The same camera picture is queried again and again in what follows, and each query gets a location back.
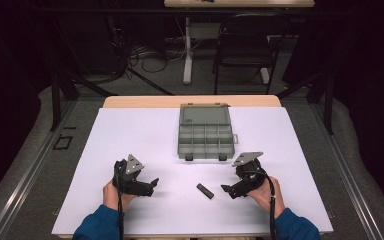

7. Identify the black folding chair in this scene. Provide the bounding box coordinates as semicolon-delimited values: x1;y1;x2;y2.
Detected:
212;13;293;96

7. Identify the black metal stand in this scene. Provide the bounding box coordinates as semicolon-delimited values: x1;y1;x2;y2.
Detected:
49;70;118;132
275;70;335;136

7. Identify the desk with white legs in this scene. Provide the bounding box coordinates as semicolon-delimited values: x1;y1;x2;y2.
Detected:
163;0;316;86

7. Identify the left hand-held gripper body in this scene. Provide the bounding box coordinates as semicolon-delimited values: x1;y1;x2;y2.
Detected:
112;153;155;198

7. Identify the white board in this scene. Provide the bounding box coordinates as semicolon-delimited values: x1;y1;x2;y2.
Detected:
51;106;334;236

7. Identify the person's right hand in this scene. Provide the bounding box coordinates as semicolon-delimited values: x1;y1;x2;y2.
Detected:
247;175;286;220

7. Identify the black usb stick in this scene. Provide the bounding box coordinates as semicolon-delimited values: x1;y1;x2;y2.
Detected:
195;182;215;200

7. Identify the person's left hand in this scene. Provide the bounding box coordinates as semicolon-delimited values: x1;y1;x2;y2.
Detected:
102;179;138;212

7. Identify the wooden table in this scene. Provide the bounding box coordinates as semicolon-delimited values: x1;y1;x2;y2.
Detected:
58;94;331;240

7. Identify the clear grey compartment box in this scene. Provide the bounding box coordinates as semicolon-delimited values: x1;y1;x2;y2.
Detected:
177;102;240;162

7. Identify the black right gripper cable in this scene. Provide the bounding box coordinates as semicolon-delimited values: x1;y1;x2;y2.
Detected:
245;169;279;240

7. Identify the metal floor rail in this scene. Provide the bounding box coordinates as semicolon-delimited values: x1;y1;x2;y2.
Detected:
0;99;78;240
311;103;384;240

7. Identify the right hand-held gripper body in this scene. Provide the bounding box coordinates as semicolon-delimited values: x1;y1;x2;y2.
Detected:
227;151;268;200

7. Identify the bundle of floor cables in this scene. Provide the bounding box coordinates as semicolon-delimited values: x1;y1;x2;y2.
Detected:
126;41;188;75

